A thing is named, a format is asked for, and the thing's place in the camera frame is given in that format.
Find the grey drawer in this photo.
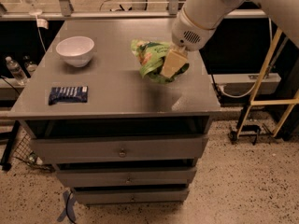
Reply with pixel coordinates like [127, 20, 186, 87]
[57, 167, 196, 188]
[30, 134, 208, 164]
[75, 188, 189, 205]

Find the green rice chip bag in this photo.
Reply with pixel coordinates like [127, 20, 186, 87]
[131, 39, 190, 84]

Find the bottom grey drawer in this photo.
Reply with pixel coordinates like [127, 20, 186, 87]
[75, 188, 189, 205]

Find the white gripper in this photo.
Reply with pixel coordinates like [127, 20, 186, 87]
[161, 10, 215, 78]

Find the top grey drawer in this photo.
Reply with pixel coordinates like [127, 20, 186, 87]
[30, 134, 208, 164]

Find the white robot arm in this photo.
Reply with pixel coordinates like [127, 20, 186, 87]
[172, 0, 299, 51]

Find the white ceramic bowl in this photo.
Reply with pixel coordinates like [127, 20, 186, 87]
[56, 36, 94, 67]

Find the blue rxbar blueberry bar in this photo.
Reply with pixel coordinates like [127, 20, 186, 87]
[49, 86, 88, 105]

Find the black cable behind table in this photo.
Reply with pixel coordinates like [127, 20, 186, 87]
[208, 73, 222, 100]

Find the wire mesh basket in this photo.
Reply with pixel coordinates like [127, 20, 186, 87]
[13, 132, 54, 173]

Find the yellow hand truck frame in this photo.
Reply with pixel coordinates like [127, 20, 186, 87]
[228, 26, 299, 146]

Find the middle grey drawer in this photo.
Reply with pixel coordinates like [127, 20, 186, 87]
[57, 167, 196, 188]

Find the grey drawer cabinet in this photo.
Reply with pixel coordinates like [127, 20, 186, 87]
[8, 18, 220, 196]

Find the clear plastic water bottle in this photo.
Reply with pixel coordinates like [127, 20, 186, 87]
[6, 56, 27, 86]

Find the metal railing frame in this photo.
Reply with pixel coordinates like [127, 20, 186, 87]
[0, 0, 269, 21]

